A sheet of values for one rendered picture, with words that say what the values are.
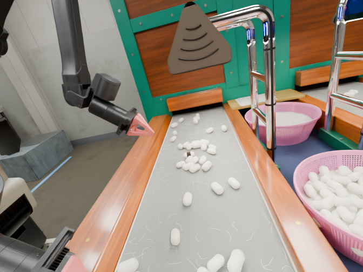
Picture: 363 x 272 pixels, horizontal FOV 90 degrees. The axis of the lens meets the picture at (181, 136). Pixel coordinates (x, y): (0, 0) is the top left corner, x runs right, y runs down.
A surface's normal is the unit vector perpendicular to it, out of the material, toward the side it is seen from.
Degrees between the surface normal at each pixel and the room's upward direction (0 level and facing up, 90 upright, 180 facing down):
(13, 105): 90
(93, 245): 0
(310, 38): 90
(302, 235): 0
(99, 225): 0
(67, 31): 82
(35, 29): 90
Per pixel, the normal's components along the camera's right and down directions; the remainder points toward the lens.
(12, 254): 0.47, -0.84
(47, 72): -0.02, 0.41
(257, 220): -0.22, -0.89
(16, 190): 1.00, -0.07
